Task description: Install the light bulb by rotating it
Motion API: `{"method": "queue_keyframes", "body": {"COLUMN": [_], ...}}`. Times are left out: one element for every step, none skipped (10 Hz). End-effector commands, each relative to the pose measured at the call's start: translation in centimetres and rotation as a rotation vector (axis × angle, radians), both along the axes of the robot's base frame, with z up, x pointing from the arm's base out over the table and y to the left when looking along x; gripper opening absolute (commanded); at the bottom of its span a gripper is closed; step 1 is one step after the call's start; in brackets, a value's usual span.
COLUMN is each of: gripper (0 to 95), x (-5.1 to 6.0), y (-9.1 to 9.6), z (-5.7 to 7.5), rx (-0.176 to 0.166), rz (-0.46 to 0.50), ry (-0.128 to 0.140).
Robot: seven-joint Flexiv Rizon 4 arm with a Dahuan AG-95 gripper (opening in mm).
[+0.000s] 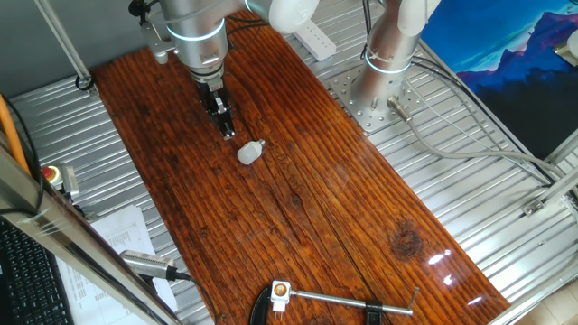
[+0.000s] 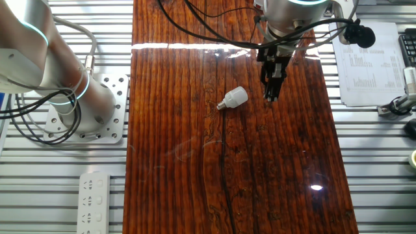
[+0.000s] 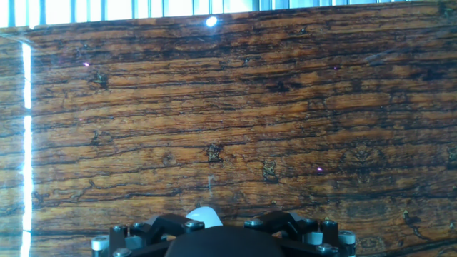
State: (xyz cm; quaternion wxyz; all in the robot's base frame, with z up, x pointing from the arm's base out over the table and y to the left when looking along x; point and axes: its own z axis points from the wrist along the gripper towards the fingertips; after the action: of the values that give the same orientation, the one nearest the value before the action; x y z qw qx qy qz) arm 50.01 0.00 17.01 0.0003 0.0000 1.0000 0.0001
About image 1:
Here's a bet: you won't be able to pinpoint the aluminium frame profile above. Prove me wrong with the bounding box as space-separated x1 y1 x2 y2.
522 167 578 218
544 129 578 166

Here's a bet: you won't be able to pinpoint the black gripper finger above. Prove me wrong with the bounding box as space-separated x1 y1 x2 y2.
211 96 237 141

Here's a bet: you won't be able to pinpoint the thick grey robot cable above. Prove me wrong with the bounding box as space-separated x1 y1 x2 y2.
387 95 578 186

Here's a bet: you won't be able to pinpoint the ribbed silver exterior camera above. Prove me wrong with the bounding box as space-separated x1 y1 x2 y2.
118 249 178 282

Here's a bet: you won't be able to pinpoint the metal bar clamp black handle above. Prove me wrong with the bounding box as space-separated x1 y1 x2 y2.
249 284 420 325

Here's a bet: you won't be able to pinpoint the white lamp socket adapter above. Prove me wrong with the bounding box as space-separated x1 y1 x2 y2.
269 280 293 320

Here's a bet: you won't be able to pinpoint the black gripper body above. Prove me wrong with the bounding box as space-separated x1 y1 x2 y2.
197 79 227 114

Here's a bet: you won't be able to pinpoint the wide shiny metal frame bar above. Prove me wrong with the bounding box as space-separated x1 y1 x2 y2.
0 144 184 325

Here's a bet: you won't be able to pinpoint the black table cable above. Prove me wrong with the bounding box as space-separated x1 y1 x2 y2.
408 56 559 181

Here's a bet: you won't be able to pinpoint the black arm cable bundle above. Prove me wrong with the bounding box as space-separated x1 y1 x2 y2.
359 0 374 60

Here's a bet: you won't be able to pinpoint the white light bulb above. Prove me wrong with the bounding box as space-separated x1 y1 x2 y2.
237 138 266 166

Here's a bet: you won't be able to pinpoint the black keyboard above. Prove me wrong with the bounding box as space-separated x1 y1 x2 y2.
0 218 76 325

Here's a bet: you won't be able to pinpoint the black exterior camera cable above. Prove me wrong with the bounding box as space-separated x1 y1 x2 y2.
165 268 220 325

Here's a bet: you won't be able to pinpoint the red emergency stop button box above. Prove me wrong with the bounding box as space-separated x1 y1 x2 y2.
41 162 81 200

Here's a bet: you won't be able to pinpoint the printed paper sheets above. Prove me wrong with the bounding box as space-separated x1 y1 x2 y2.
56 205 180 325

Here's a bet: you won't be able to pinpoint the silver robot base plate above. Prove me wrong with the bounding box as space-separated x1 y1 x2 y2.
327 67 428 135

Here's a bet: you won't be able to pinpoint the white power strip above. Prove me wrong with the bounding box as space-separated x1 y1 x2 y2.
293 18 338 62

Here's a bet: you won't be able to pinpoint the blue mountain picture backdrop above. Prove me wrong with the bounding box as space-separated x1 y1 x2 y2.
419 0 578 160

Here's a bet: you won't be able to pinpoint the brown wooden board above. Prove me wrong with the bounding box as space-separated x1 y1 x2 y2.
92 11 511 325

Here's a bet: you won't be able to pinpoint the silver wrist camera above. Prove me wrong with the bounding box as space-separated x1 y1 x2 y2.
139 20 177 64

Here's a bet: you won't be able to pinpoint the orange pole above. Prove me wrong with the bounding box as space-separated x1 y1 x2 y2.
0 94 31 175

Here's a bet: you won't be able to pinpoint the thin aluminium frame strut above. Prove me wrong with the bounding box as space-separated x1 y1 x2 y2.
33 0 98 98

